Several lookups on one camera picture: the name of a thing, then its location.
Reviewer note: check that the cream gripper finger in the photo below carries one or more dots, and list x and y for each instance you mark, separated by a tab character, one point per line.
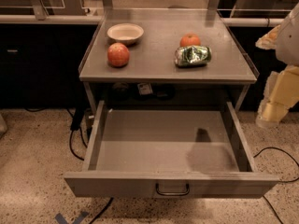
269	40
281	93

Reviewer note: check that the red apple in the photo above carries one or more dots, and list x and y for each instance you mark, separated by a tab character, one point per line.
118	55

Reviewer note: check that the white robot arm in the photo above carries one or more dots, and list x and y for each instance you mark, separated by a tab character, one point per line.
287	49

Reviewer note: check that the grey open drawer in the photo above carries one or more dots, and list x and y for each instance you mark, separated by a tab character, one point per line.
130	151

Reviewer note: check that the green chip bag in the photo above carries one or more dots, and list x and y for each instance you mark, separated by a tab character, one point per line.
191	56

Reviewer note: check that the orange fruit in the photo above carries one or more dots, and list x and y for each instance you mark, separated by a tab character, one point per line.
189	40

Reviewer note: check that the grey cabinet table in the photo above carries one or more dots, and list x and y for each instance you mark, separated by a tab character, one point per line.
152	58

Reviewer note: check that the white bowl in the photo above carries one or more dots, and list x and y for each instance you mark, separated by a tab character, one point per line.
125	33

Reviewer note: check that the blue tape cross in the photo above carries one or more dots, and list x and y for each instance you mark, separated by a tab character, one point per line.
60	219

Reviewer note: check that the black drawer handle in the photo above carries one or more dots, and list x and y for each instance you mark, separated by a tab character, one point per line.
172	191

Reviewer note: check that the metal rail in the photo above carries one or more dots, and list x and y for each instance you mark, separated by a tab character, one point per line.
31	19

